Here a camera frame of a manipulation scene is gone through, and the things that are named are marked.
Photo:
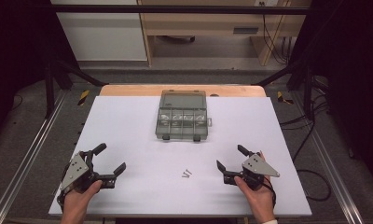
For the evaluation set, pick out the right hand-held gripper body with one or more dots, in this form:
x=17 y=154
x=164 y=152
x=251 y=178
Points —
x=257 y=166

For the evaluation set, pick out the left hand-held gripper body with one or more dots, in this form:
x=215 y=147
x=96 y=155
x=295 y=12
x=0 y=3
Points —
x=74 y=171

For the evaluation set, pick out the small metal screw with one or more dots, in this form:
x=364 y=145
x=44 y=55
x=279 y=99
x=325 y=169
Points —
x=183 y=175
x=186 y=174
x=190 y=172

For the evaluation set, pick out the clear grey compartment box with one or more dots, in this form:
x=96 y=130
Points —
x=181 y=102

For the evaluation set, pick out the person's left hand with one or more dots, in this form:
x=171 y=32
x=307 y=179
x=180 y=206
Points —
x=77 y=202

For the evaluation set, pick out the person's right hand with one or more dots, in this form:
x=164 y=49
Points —
x=260 y=200

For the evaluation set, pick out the white table cover board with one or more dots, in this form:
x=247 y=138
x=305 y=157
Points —
x=150 y=161

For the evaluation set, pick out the yellow black tape piece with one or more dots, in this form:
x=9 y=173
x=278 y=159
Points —
x=84 y=97
x=282 y=98

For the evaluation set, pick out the light wooden table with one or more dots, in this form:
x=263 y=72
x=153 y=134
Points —
x=128 y=90

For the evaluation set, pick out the white cabinet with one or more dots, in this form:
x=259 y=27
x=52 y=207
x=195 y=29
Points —
x=103 y=34

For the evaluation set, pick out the black curtain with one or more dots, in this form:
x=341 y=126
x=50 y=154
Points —
x=352 y=77
x=16 y=46

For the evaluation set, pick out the wooden desk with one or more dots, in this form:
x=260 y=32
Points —
x=206 y=25

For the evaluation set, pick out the aluminium floor rail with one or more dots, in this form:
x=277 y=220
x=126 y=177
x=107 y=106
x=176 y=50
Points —
x=330 y=155
x=29 y=149

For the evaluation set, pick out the black metal frame stand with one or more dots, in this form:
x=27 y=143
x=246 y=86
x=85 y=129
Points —
x=307 y=90
x=49 y=90

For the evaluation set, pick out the white wall outlet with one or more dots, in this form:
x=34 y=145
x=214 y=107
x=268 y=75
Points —
x=265 y=2

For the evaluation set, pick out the black horizontal frame bar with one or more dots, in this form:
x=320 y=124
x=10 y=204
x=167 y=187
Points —
x=175 y=9

